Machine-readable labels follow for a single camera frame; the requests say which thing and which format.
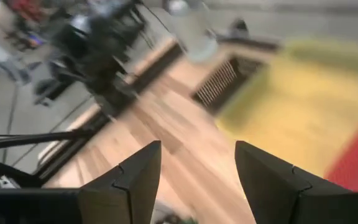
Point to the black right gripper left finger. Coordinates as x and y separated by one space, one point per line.
129 193

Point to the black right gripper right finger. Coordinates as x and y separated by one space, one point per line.
278 193

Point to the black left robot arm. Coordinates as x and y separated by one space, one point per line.
101 53

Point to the yellow translucent plastic bin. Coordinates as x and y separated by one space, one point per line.
303 105

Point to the black plastic basket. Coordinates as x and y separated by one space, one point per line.
222 84

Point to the black aluminium table frame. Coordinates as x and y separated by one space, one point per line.
85 132

